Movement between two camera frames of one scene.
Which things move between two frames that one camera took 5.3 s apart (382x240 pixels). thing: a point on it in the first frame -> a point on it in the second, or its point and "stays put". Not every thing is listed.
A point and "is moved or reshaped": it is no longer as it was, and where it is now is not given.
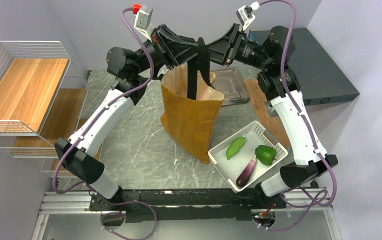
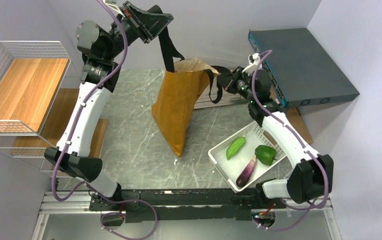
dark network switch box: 321,81 stays put
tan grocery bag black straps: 191,104 is moved or reshaped
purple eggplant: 243,177 stays put
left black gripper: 179,49 -> 148,24
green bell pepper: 266,155 stays put
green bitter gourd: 234,147 stays put
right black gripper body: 248,52 -> 239,83
